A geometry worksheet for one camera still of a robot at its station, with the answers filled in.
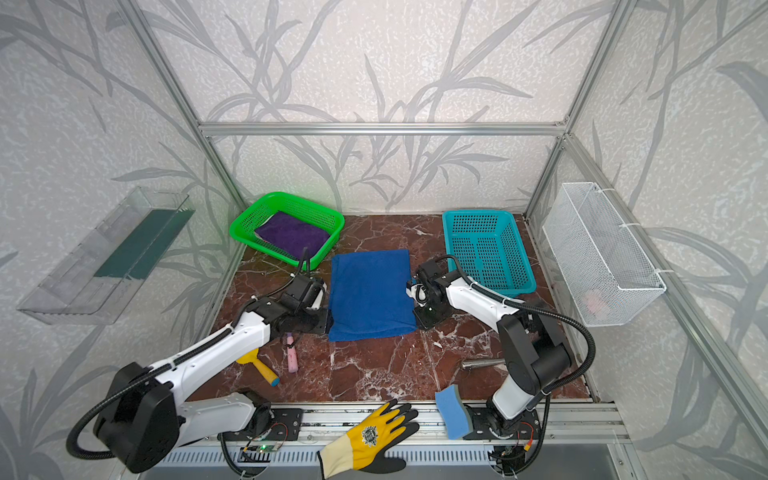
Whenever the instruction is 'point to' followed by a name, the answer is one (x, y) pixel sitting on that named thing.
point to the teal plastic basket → (489, 247)
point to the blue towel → (371, 294)
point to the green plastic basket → (253, 217)
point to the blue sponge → (455, 411)
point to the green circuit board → (264, 448)
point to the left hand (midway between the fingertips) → (332, 313)
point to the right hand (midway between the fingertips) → (423, 313)
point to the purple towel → (293, 233)
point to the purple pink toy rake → (293, 364)
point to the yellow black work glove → (367, 449)
